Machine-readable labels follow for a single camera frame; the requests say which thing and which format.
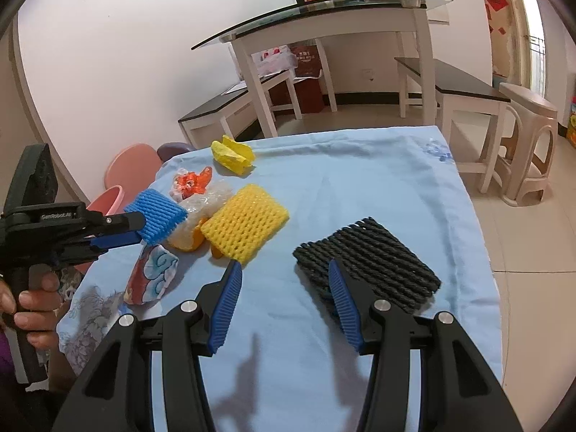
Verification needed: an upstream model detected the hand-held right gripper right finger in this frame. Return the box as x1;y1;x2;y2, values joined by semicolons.
328;258;525;432

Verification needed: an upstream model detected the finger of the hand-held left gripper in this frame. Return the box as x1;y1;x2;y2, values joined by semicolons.
89;231;141;249
92;211;148;235

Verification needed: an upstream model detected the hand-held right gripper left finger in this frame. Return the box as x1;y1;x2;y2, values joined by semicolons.
53;260;244;432

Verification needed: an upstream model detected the pink plastic bin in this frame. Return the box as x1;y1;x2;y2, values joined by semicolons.
72;184;127;275

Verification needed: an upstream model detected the blue foam net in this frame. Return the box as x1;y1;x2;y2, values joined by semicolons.
123;189;189;244

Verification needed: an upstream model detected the black foam net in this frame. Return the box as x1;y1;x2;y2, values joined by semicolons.
292;217;442;318

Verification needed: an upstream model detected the orange and white plastic bag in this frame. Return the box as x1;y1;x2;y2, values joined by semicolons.
170;166;213;201

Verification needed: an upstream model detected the yellow foam net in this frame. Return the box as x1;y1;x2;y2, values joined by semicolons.
200;184;289;265

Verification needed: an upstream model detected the person's left hand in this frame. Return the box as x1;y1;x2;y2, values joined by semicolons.
0;278;63;351

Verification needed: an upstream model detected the red blue printed packet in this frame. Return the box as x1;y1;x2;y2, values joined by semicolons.
123;243;180;306

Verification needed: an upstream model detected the pink plastic chair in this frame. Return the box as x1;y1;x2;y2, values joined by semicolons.
104;143;163;192

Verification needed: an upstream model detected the purple plastic chair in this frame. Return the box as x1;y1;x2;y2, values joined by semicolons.
157;142;196;163

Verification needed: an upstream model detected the light blue tablecloth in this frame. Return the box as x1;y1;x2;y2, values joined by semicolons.
58;125;504;432

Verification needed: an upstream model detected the yellow plastic bag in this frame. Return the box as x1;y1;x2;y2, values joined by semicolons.
211;135;256;175

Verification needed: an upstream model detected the white bench with dark top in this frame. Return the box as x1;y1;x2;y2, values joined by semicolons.
393;56;511;192
177;72;293;149

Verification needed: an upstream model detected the red cardboard box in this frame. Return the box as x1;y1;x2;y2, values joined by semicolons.
269;45;325;120

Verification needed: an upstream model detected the white red plastic bag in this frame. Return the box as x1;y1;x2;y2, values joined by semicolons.
252;45;295;77

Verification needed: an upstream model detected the beige plastic stool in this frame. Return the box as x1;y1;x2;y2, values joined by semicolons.
495;82;559;208

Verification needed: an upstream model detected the glass top dining table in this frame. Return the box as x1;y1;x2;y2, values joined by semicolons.
191;0;454;138

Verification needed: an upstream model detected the bright balcony door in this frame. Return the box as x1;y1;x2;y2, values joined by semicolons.
517;0;545;73

